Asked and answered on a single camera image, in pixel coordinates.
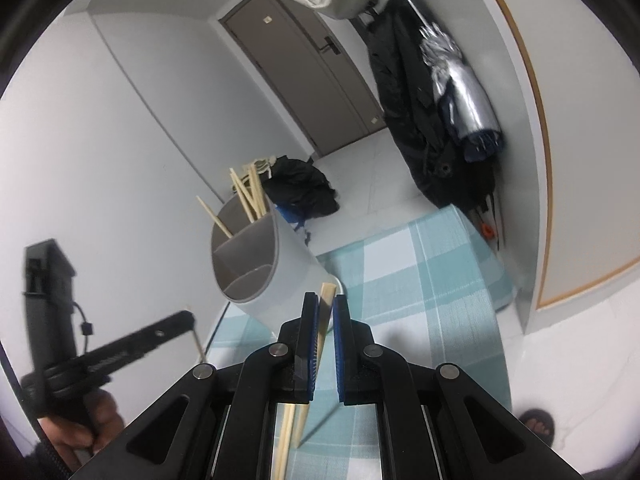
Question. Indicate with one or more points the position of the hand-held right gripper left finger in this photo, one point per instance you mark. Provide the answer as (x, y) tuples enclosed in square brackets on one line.
[(312, 340)]

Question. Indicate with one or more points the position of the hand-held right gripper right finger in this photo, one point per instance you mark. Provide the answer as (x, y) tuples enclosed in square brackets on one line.
[(342, 345)]

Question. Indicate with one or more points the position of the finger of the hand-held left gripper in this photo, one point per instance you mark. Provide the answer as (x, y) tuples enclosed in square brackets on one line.
[(150, 335)]

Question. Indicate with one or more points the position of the light wooden chopstick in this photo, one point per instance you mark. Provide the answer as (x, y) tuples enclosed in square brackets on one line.
[(284, 435), (247, 206), (257, 190), (215, 218), (197, 342), (240, 195), (326, 310)]

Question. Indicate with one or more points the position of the grey utensil holder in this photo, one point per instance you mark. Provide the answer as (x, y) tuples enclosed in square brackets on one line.
[(290, 270)]

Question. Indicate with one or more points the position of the person's left forearm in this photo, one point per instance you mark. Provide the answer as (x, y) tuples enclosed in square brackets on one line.
[(45, 467)]

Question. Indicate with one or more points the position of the person's left hand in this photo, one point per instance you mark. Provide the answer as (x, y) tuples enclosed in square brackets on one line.
[(100, 415)]

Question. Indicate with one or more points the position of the blue checked tablecloth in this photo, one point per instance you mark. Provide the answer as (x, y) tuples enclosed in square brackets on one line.
[(425, 285)]

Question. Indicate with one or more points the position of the black garment pile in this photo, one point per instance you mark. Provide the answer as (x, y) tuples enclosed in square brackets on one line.
[(300, 185)]

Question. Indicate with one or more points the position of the person's foot in black sandal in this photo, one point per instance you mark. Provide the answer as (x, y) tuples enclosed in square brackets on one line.
[(539, 425)]

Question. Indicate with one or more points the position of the black coat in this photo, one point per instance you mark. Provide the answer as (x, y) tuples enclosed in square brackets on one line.
[(400, 100)]

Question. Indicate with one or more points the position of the grey door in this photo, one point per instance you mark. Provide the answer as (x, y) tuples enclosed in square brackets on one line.
[(300, 70)]

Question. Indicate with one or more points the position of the silver folding umbrella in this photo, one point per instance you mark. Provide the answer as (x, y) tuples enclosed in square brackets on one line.
[(470, 105)]

